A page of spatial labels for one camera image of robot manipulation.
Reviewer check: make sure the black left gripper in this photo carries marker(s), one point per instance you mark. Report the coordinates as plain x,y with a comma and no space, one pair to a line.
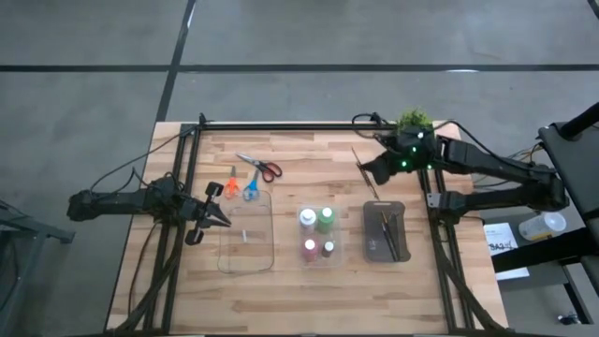
194,210

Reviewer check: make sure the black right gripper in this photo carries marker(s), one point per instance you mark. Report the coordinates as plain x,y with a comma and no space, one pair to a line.
398,156

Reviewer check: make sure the red and black scissors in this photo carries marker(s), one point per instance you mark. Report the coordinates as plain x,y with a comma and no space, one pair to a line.
267,169

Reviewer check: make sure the green paint bottle white cap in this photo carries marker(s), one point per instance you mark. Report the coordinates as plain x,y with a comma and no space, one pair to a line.
326,220

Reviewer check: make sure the small brown paint bottle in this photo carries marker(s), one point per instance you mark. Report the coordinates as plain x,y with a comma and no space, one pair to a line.
328,248

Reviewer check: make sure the large red paint bottle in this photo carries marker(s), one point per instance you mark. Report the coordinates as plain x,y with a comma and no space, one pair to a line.
310,250

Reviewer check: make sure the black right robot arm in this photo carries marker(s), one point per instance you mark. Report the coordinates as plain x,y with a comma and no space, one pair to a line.
491,161

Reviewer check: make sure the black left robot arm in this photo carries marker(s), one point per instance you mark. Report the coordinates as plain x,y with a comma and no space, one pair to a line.
117,201

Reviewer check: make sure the large clear plastic bin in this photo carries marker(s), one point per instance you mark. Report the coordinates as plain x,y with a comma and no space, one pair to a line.
252,253

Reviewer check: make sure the green plant in white pot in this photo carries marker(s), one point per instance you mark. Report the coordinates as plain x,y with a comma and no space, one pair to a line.
414,121

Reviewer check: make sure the smoke-grey plastic tray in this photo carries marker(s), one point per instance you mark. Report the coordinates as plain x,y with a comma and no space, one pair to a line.
374,234

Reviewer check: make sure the small clear plastic bin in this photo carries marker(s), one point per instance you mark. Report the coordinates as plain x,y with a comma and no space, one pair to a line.
339,262

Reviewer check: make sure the white paper sheet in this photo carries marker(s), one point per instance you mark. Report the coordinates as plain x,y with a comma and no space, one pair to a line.
498,231

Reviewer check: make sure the clear plastic jar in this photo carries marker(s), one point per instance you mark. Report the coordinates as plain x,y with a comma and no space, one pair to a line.
543,226

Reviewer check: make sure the dark metal stand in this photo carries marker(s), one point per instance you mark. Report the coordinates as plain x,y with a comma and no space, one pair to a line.
28,229

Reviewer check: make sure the black equipment stand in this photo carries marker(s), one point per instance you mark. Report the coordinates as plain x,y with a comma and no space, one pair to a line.
575,168

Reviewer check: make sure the black metal rig frame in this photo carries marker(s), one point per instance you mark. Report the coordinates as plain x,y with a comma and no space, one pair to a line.
290,126

